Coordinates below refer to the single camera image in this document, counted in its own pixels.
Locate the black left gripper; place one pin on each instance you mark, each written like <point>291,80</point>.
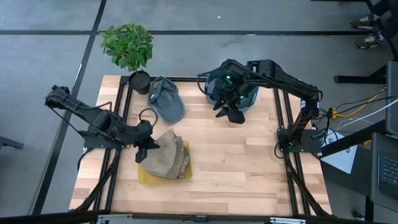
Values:
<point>140,133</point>

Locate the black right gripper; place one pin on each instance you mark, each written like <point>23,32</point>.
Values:
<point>233,87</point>

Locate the grey denim cap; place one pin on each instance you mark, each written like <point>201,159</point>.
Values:
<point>168,102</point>
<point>211,90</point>

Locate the blue plastic basket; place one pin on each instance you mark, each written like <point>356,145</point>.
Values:
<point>253,95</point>

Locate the khaki cap with white label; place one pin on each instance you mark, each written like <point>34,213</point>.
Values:
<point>182,146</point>

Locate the yellow translucent plastic bin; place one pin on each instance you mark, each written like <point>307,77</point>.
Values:
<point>161,181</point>

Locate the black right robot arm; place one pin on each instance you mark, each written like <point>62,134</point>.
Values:
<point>289,84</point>

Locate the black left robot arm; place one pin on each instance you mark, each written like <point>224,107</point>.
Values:
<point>93,116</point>

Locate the green potted plant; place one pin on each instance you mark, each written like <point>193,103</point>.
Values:
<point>127,46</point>

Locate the black crossbar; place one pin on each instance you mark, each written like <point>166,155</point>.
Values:
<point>46,217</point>

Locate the black desk leg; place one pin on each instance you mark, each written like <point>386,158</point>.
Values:
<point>9,142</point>
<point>357,79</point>
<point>351,140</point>

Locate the person's shoe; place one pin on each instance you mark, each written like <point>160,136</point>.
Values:
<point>368,41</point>
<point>362,22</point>

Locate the black monitor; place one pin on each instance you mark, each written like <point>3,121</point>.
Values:
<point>392,99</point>

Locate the black laptop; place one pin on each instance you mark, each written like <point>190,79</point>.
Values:
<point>385,174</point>

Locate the person's leg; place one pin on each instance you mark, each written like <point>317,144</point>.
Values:
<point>385,6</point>
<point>391,29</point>

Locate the black aluminium table frame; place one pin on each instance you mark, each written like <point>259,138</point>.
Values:
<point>189,78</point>

